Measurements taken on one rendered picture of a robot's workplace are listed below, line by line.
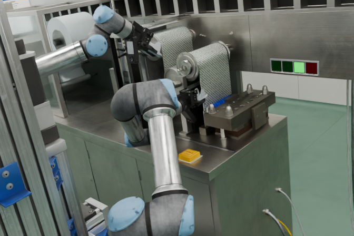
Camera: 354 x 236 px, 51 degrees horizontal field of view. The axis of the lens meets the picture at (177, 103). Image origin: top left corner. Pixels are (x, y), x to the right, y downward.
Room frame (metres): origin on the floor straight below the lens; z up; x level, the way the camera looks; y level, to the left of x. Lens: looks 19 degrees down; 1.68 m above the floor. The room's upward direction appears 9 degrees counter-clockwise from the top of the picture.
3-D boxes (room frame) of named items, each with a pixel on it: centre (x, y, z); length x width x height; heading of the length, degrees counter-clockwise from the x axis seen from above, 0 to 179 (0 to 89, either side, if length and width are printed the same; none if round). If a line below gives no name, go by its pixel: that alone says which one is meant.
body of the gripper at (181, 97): (1.65, -0.04, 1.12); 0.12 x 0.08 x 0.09; 134
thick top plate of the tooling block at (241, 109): (1.75, -0.32, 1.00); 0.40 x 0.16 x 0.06; 134
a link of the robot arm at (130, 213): (0.96, 0.20, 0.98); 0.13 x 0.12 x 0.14; 90
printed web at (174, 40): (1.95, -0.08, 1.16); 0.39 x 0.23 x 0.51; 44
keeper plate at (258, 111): (1.69, -0.39, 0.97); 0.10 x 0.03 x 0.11; 134
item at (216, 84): (1.81, -0.21, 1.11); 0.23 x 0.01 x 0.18; 134
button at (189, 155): (1.49, -0.02, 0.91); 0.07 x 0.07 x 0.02; 44
